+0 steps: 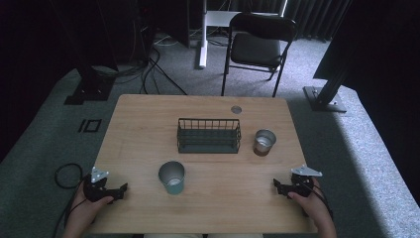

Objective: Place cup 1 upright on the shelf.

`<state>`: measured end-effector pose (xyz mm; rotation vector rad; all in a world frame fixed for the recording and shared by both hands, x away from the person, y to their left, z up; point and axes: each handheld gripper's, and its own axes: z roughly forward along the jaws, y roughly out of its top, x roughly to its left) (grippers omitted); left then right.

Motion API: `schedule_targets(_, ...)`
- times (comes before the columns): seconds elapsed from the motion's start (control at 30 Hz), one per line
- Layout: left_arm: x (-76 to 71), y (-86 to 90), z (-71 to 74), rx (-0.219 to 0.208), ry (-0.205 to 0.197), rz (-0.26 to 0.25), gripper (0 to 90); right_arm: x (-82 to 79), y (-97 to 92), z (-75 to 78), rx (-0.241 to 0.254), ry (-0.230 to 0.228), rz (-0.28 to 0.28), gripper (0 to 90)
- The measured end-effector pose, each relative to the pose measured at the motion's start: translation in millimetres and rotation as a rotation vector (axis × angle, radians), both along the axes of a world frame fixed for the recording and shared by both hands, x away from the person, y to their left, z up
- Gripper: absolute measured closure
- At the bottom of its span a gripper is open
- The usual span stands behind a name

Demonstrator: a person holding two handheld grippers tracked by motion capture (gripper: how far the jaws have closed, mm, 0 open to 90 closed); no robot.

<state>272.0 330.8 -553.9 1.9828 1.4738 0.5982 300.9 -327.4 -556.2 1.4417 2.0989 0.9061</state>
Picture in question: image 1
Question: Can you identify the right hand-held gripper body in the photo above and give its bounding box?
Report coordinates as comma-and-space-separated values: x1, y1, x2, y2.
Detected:
290, 164, 323, 198

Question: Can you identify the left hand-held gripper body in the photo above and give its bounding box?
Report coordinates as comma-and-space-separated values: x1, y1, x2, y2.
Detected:
82, 166, 115, 203

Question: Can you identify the teal metal cup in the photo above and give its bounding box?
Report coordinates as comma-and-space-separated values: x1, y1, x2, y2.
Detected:
157, 161, 186, 196

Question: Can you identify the dark wire basket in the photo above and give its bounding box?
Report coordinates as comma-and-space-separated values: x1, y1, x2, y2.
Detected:
176, 117, 243, 155

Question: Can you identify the person's left hand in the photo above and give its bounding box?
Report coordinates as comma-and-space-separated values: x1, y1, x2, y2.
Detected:
70, 182, 115, 226

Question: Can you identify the person's right hand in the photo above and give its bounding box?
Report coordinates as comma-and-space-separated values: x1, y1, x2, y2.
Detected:
287, 178, 332, 224

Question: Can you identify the black slanted stand with base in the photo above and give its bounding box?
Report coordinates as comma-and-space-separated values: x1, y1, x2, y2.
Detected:
302, 62, 351, 114

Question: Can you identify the black stand with flat base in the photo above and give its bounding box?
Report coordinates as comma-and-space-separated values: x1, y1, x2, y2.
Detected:
63, 0, 117, 106

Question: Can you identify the black folding chair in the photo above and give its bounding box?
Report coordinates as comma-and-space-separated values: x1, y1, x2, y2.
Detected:
221, 12, 297, 98

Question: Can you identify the dark cabinet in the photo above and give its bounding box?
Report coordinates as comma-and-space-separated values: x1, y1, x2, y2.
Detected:
138, 0, 191, 50

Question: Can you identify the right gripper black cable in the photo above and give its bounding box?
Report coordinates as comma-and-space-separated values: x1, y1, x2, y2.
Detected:
305, 179, 335, 220

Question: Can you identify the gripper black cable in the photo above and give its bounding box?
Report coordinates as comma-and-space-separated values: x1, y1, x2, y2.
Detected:
305, 179, 335, 220
52, 163, 87, 238

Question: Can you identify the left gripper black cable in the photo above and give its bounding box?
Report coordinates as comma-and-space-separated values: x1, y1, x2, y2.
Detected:
52, 163, 87, 238

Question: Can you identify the black floor cable bundle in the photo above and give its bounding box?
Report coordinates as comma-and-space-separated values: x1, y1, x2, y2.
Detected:
92, 29, 188, 97

